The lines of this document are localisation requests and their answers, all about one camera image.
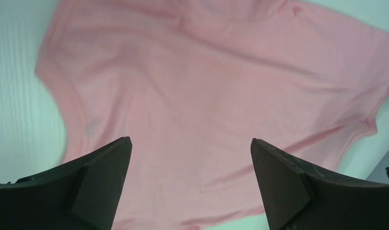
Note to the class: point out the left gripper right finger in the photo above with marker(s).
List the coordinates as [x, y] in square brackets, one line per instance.
[299, 195]

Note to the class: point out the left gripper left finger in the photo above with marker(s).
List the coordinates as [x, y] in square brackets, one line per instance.
[82, 194]

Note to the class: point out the pink t shirt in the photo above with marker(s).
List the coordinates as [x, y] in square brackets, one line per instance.
[192, 82]

